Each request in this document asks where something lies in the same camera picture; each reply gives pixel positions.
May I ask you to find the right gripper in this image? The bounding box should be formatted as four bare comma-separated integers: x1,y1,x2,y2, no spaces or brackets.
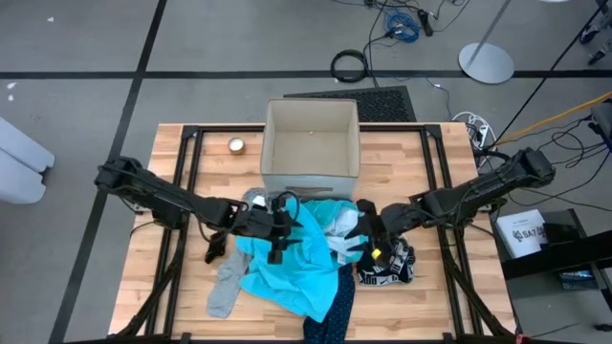
344,199,421,262

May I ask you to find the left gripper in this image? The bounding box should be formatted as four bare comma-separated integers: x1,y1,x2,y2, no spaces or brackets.
232,196,304,265

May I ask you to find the light grey white garment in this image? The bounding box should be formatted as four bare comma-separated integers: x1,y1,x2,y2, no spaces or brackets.
323,209,372,267

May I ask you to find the turquoise t-shirt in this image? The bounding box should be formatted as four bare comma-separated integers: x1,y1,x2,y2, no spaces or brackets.
233,198,365,324

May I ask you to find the black printed-waistband underwear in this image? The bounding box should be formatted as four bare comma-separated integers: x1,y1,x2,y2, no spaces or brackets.
356,233,416,288

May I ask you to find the navy dotted garment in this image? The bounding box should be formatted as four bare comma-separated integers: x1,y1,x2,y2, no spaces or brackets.
302,262,358,344

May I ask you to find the beige fabric storage box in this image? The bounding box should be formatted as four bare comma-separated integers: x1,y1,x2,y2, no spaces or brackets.
260,97,361,202

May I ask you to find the long grey sock with tag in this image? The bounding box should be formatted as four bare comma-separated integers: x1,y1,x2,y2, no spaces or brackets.
206,246,253,320

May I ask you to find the black perforated floor mat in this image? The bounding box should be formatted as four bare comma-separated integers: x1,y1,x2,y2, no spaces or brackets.
283,85,417,123

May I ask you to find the white printed booklet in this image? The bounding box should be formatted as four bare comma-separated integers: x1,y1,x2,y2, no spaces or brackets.
494,208,549,260

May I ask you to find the black cart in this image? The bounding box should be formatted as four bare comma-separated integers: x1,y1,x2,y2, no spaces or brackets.
490,207,612,319

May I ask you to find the small black box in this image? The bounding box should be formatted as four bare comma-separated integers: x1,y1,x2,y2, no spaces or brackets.
542,222,582,247

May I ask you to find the grey round-base floor stand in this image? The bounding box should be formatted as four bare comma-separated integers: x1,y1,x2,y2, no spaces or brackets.
457,0,516,86

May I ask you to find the blue patterned packet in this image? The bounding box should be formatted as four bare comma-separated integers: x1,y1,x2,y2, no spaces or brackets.
561,269,599,291

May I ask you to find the black power strip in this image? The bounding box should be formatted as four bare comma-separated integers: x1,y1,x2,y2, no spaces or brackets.
417,8,435,38

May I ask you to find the grey plastic case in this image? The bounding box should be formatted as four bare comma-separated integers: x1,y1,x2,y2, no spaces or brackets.
590,98,612,142

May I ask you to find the white furniture piece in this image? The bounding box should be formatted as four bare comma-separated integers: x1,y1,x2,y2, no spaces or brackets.
0,117,56,205

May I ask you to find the person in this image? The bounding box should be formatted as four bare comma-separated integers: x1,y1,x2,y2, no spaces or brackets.
579,0,612,67

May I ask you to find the black metal table frame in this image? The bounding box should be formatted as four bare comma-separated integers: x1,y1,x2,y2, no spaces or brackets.
112,122,517,344

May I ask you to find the white power strip with cables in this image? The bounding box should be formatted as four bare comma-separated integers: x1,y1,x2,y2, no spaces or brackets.
451,110,493,149

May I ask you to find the coiled black cable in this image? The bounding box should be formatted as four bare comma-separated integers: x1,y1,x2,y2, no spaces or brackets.
330,49,369,84

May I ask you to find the coiled blue cable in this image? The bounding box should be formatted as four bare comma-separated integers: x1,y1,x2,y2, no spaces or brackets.
384,10,421,44

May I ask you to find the yellow cable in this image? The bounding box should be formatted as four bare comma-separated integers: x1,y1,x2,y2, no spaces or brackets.
496,91,612,144

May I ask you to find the looping black floor cable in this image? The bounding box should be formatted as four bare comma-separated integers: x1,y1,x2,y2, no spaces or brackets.
506,117,612,214

